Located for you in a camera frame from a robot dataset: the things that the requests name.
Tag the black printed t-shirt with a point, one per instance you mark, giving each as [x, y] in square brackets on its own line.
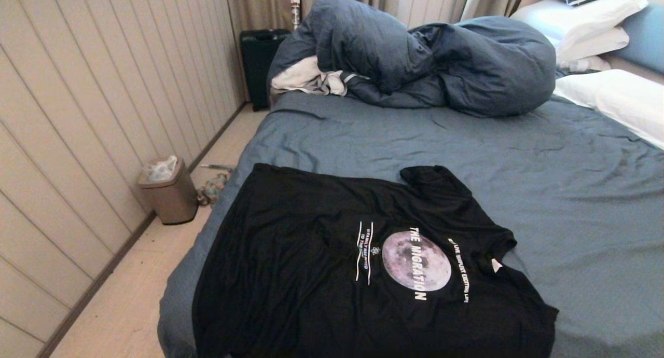
[311, 275]

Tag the thin metal rod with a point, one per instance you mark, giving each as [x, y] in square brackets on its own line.
[218, 166]

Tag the teal patterned cloth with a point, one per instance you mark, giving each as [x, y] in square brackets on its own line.
[212, 189]

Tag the black suitcase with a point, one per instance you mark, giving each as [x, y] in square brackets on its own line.
[257, 62]

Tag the bronze trash bin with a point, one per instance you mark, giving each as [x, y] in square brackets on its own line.
[174, 197]

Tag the clear plastic bin bag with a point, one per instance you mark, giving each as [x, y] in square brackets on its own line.
[160, 168]

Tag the crumpled dark blue duvet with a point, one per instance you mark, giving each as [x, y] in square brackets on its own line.
[467, 62]

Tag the white lamp pole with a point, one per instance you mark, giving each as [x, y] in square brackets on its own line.
[295, 0]

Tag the beige curtain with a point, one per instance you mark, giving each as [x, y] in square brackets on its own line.
[493, 0]
[259, 5]

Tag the bed with blue sheet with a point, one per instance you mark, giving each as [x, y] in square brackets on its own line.
[519, 166]

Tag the white sheer curtain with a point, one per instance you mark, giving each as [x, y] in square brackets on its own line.
[430, 2]

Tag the small white pillow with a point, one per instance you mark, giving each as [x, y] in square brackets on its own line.
[586, 64]

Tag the flat white pillow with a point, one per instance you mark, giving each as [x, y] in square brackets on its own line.
[596, 44]

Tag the large white pillow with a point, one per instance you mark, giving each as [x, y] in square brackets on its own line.
[581, 15]

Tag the long white pillow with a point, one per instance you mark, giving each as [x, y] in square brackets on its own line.
[617, 98]

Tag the blue padded headboard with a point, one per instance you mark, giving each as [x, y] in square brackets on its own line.
[646, 36]

